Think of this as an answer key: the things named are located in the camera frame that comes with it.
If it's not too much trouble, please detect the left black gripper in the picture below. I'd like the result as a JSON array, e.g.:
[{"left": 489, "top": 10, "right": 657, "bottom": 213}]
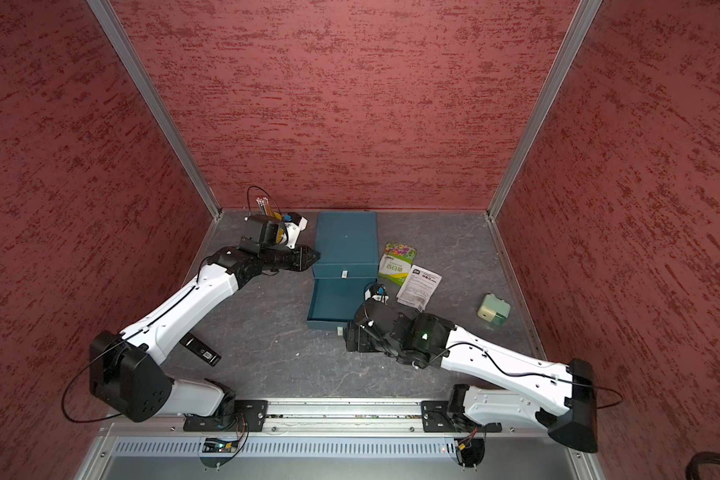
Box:
[{"left": 262, "top": 243, "right": 322, "bottom": 274}]

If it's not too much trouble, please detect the teal three-drawer cabinet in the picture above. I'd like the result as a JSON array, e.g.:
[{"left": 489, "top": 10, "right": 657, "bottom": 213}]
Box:
[{"left": 312, "top": 211, "right": 380, "bottom": 280}]

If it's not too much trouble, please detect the teal drawer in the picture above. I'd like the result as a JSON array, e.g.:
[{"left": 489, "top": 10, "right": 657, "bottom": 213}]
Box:
[{"left": 306, "top": 278, "right": 377, "bottom": 331}]

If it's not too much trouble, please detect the white label seed bag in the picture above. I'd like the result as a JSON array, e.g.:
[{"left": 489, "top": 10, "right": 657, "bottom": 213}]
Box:
[{"left": 396, "top": 265, "right": 442, "bottom": 312}]

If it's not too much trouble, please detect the green flower seed bag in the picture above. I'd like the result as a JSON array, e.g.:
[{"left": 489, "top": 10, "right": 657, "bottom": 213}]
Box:
[{"left": 378, "top": 242, "right": 418, "bottom": 286}]

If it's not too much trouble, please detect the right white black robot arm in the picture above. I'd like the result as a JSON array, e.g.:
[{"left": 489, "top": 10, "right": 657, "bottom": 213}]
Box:
[{"left": 343, "top": 298, "right": 599, "bottom": 453}]

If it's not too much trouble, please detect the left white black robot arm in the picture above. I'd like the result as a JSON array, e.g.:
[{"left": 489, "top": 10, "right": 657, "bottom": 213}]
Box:
[{"left": 89, "top": 245, "right": 320, "bottom": 431}]

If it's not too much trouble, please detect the yellow pencil cup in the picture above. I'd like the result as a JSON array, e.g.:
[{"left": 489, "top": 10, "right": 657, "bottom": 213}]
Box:
[{"left": 276, "top": 220, "right": 289, "bottom": 245}]

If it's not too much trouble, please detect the green cream pencil sharpener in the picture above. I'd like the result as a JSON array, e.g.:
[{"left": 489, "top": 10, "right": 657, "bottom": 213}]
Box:
[{"left": 477, "top": 294, "right": 511, "bottom": 326}]

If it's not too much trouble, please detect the black tag with label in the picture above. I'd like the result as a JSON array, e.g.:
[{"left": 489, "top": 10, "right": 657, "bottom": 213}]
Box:
[{"left": 180, "top": 332, "right": 221, "bottom": 367}]

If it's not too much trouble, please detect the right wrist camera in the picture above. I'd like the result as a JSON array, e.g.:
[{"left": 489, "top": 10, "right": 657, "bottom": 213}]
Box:
[{"left": 364, "top": 282, "right": 389, "bottom": 304}]

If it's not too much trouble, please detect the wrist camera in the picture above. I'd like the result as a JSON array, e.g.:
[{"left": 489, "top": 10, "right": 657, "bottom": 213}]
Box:
[
  {"left": 283, "top": 213, "right": 308, "bottom": 249},
  {"left": 364, "top": 282, "right": 389, "bottom": 304}
]

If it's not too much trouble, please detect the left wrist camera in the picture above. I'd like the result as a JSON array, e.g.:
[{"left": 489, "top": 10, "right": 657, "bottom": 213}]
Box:
[{"left": 283, "top": 213, "right": 308, "bottom": 249}]

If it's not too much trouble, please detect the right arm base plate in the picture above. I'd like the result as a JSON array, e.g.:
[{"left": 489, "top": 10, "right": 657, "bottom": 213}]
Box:
[{"left": 420, "top": 400, "right": 502, "bottom": 433}]

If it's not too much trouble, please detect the aluminium front rail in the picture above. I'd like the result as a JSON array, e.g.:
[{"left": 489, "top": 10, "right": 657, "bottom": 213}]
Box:
[{"left": 78, "top": 390, "right": 603, "bottom": 479}]

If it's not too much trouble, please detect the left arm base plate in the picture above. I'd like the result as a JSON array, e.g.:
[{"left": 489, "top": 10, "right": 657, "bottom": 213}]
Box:
[{"left": 183, "top": 400, "right": 269, "bottom": 433}]

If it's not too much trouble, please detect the black corrugated hose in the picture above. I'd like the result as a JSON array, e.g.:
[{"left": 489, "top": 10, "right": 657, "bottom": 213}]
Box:
[{"left": 686, "top": 451, "right": 720, "bottom": 480}]

